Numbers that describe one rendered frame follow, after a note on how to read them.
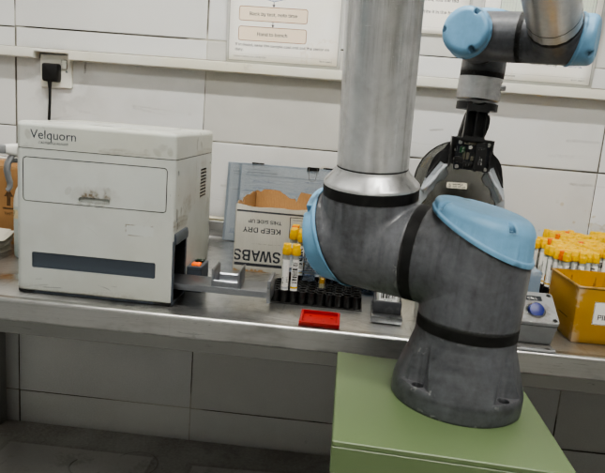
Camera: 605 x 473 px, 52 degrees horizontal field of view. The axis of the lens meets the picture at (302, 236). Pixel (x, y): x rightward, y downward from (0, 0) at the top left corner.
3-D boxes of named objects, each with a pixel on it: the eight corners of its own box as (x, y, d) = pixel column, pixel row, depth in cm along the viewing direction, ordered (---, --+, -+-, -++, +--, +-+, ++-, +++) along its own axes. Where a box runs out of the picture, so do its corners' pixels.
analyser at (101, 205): (16, 291, 109) (13, 119, 103) (83, 257, 136) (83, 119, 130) (187, 309, 107) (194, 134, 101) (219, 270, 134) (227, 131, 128)
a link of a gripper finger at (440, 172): (405, 198, 110) (443, 160, 107) (406, 195, 115) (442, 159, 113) (417, 210, 109) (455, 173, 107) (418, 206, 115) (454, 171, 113)
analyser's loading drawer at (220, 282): (153, 292, 108) (154, 264, 107) (164, 282, 114) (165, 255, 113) (269, 303, 107) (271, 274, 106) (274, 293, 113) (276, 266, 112)
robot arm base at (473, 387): (530, 439, 65) (548, 351, 63) (386, 411, 67) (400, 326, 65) (511, 383, 79) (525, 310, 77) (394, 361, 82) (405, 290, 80)
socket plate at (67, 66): (38, 86, 165) (38, 53, 163) (41, 86, 166) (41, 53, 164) (70, 89, 164) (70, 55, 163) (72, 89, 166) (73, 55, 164)
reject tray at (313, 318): (298, 326, 103) (298, 321, 102) (301, 312, 109) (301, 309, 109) (339, 329, 102) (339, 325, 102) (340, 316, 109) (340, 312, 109)
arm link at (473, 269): (510, 345, 63) (535, 217, 61) (389, 312, 70) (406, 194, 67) (530, 318, 74) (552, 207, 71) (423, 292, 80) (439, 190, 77)
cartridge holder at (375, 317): (370, 323, 107) (372, 302, 106) (370, 307, 116) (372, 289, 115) (401, 326, 106) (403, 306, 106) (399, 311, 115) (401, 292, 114)
